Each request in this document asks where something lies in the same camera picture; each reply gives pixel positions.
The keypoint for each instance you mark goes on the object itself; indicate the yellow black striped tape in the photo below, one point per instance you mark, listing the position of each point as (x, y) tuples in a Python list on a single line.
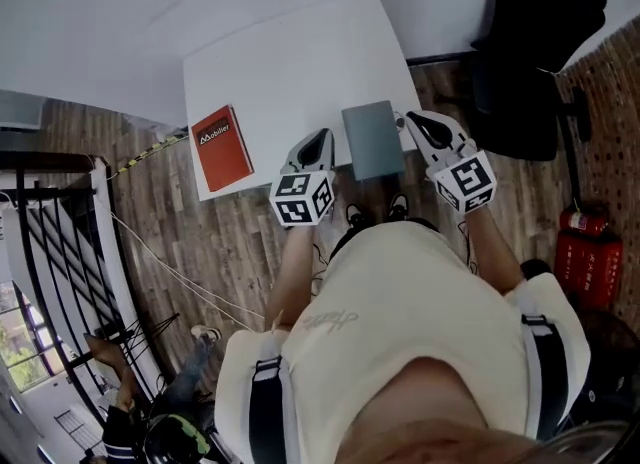
[(145, 154)]

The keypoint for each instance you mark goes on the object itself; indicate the person's left black shoe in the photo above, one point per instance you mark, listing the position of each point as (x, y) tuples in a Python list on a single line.
[(356, 214)]

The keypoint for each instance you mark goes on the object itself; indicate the red fire extinguisher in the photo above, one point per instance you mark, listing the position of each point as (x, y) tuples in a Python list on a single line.
[(582, 221)]

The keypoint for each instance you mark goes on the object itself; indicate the person's left forearm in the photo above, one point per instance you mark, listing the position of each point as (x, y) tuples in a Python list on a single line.
[(290, 272)]

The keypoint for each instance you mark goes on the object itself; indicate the black office chair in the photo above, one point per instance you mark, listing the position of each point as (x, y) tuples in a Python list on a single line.
[(530, 52)]

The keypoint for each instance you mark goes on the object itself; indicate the small grey round knob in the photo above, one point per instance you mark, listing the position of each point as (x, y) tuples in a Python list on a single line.
[(400, 122)]

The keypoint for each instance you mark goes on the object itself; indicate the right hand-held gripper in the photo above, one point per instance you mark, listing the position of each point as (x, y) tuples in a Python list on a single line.
[(467, 179)]

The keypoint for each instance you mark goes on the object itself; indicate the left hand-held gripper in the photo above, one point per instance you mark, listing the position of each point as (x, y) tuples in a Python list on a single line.
[(300, 199)]

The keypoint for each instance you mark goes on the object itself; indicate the red fire extinguisher box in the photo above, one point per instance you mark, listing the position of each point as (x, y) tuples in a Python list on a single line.
[(590, 267)]

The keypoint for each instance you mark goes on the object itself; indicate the person's right forearm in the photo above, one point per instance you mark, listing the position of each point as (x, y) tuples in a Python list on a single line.
[(492, 252)]

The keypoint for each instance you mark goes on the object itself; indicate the grey-green notebook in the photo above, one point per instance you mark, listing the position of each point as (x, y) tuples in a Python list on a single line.
[(372, 139)]

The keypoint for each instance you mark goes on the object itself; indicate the cream shirt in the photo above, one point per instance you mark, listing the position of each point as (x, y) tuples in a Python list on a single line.
[(400, 312)]

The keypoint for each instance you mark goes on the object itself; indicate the person's black shoe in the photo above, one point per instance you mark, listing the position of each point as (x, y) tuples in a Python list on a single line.
[(400, 206), (356, 214)]

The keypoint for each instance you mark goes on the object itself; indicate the window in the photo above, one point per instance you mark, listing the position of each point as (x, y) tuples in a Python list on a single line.
[(22, 342)]

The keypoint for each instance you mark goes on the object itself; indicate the black metal stair railing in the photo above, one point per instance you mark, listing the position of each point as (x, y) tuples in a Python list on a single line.
[(60, 252)]

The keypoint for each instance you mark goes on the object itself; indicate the person's glasses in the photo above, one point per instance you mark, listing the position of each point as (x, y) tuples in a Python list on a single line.
[(590, 444)]

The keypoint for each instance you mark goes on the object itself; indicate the person's right black shoe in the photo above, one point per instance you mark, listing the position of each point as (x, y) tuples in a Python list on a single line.
[(400, 206)]

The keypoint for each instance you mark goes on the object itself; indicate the red book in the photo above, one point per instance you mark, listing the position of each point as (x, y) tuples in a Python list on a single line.
[(222, 149)]

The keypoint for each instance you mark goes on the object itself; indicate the black trousers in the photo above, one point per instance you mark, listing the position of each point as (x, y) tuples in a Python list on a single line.
[(345, 244)]

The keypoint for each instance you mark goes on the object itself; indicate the black helmet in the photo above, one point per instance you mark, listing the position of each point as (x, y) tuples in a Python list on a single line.
[(172, 439)]

